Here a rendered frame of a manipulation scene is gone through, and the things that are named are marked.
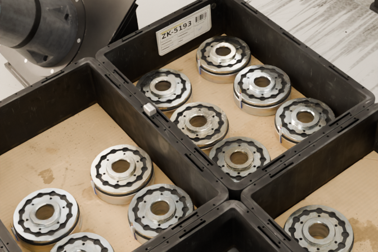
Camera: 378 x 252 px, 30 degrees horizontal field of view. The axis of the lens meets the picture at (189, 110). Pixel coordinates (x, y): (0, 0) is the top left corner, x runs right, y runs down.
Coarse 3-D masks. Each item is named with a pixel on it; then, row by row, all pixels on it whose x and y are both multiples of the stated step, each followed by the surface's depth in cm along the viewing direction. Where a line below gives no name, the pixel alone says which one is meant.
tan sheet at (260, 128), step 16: (176, 64) 136; (192, 64) 135; (256, 64) 134; (192, 80) 132; (208, 96) 129; (224, 96) 129; (304, 96) 128; (240, 112) 126; (240, 128) 123; (256, 128) 123; (272, 128) 123; (272, 144) 120
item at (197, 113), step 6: (192, 114) 121; (198, 114) 121; (204, 114) 121; (186, 120) 120; (210, 120) 120; (186, 126) 119; (192, 126) 119; (204, 126) 119; (210, 126) 119; (192, 132) 119; (198, 132) 119
